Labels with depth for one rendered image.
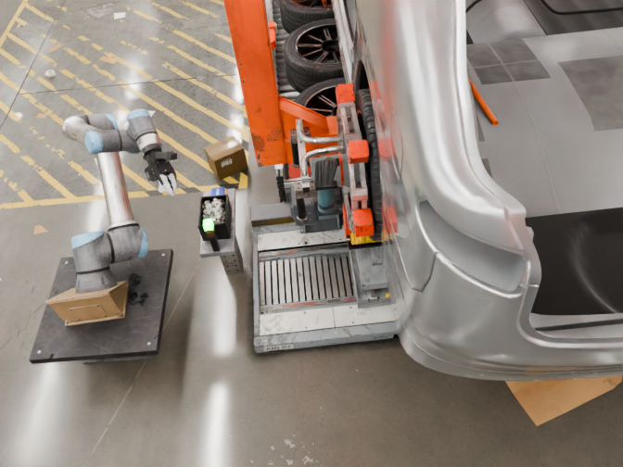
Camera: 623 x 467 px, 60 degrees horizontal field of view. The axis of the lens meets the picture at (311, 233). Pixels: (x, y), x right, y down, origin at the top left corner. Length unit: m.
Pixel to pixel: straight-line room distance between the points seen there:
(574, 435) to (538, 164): 1.23
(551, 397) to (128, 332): 2.00
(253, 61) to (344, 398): 1.62
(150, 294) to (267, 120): 1.04
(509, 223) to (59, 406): 2.41
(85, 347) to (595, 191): 2.30
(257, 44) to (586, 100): 1.41
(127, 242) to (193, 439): 0.98
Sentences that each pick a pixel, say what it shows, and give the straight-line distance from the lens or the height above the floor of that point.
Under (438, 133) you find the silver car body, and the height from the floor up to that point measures 1.65.
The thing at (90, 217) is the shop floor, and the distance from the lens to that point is 3.75.
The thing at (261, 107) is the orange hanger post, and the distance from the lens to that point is 2.67.
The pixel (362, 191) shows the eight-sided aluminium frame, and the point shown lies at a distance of 2.12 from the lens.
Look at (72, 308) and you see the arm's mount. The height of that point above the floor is 0.44.
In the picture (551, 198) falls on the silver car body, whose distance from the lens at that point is 2.27.
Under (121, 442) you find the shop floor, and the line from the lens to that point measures 2.85.
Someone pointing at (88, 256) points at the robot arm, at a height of 0.58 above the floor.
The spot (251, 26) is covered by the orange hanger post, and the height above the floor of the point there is 1.32.
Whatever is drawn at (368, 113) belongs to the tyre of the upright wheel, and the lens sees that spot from 2.14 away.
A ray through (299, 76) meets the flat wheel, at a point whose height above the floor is 0.43.
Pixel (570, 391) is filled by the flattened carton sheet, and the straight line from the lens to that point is 2.89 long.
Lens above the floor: 2.50
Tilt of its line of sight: 50 degrees down
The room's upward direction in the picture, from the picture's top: 7 degrees counter-clockwise
